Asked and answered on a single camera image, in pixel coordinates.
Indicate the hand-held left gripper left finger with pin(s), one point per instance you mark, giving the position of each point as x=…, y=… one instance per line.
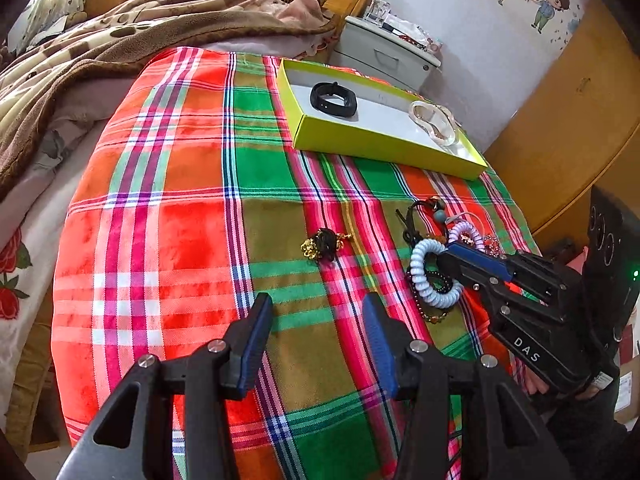
x=255, y=345

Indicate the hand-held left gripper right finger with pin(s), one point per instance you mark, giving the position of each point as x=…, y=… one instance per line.
x=377, y=340

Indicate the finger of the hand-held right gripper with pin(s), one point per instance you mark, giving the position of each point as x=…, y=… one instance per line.
x=475, y=282
x=480, y=261

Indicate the black and gold hair ornament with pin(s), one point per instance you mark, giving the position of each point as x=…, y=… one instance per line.
x=326, y=244

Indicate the yellow-green cardboard box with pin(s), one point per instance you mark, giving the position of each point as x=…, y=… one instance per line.
x=375, y=145

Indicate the person's right forearm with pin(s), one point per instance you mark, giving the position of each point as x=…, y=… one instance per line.
x=585, y=435

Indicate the person's right hand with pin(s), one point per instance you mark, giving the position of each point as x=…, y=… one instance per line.
x=536, y=386

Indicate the pink bag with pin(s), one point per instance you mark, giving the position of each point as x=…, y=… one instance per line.
x=577, y=260

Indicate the colourful plaid cloth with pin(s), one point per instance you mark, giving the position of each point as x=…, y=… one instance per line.
x=190, y=200

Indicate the clear plastic bangle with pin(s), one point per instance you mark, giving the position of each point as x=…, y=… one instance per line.
x=417, y=110

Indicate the wooden wardrobe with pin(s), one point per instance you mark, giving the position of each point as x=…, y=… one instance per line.
x=575, y=110

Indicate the black wristband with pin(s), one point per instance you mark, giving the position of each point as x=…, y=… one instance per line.
x=317, y=97

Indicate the clutter of small objects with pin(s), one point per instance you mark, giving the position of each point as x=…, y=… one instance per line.
x=415, y=37

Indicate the grey nightstand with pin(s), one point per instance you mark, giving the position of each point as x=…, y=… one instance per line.
x=380, y=50

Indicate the floral bedsheet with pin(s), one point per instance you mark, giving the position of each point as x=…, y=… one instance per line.
x=20, y=260

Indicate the clear acrylic box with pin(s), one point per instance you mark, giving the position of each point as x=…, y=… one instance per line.
x=377, y=11

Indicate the brown patterned blanket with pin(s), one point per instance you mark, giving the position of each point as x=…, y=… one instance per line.
x=125, y=35

